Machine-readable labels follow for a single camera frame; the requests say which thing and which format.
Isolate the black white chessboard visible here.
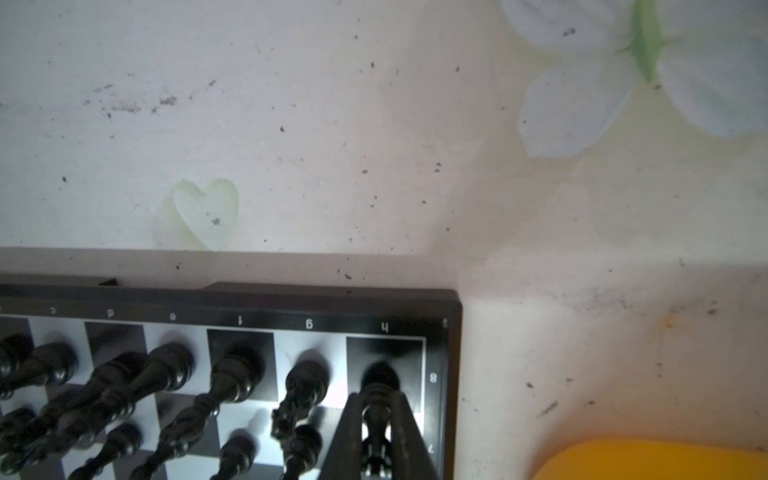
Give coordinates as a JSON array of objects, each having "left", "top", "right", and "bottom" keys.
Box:
[{"left": 1, "top": 274, "right": 462, "bottom": 479}]

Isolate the black chess piece on board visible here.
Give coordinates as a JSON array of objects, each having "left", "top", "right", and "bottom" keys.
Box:
[{"left": 271, "top": 359, "right": 330, "bottom": 441}]

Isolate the black tall chess piece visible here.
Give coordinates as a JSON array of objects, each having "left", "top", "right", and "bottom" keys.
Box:
[{"left": 361, "top": 361, "right": 400, "bottom": 479}]

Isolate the yellow plastic tub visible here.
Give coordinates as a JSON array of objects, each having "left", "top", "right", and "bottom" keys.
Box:
[{"left": 533, "top": 439, "right": 767, "bottom": 479}]

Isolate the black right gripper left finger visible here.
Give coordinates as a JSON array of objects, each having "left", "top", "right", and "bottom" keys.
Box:
[{"left": 319, "top": 393, "right": 364, "bottom": 480}]

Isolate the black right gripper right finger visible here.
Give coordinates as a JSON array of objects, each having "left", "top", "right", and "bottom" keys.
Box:
[{"left": 389, "top": 391, "right": 438, "bottom": 480}]

